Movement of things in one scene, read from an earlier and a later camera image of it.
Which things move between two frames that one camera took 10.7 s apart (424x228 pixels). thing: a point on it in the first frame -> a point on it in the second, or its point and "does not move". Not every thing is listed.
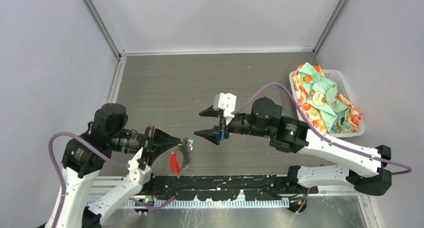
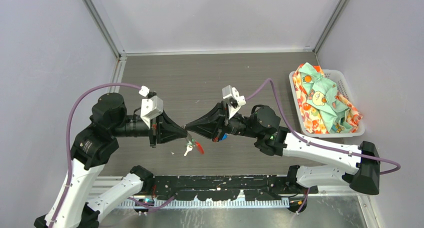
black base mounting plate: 228,187 does not move
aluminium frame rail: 109,190 does not move
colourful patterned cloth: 330,110 does not move
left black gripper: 161,142 -> 165,129
